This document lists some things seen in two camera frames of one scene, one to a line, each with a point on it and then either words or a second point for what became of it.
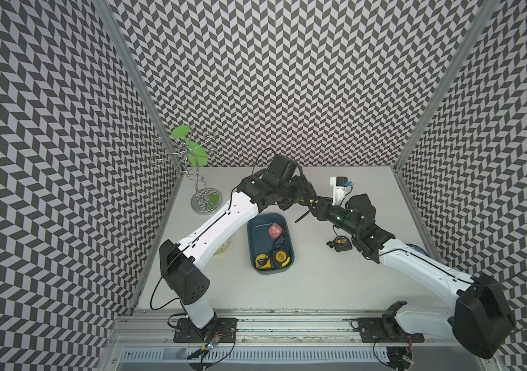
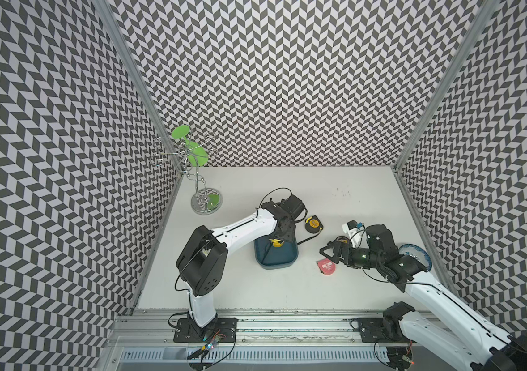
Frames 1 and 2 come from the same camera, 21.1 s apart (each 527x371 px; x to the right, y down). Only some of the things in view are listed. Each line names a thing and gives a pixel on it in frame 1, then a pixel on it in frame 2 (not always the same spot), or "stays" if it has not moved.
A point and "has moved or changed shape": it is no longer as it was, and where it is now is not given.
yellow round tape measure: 282,258 → 277,243
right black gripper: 321,207 → 336,256
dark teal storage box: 271,243 stays
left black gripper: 303,188 → 290,235
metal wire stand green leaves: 191,151 stays
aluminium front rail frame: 290,340 stays
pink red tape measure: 275,230 has moved or changed shape
